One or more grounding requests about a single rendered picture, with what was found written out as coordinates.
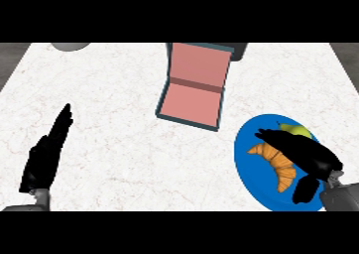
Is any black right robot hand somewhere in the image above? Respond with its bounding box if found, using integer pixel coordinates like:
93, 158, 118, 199
254, 128, 346, 205

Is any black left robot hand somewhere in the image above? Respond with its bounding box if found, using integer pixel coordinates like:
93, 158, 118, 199
18, 102, 75, 194

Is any orange croissant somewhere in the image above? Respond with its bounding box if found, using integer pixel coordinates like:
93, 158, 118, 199
247, 142, 298, 193

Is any blue round plate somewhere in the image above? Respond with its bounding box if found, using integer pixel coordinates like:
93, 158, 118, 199
233, 113, 328, 212

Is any pink open box, teal rim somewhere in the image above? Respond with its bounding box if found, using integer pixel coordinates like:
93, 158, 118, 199
155, 42, 236, 133

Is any green pear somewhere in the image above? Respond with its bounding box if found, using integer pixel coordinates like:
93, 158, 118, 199
275, 120, 315, 141

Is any dark grey block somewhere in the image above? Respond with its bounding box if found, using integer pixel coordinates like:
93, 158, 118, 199
229, 42, 251, 63

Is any grey round bowl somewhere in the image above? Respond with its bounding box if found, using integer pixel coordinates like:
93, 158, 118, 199
50, 42, 92, 53

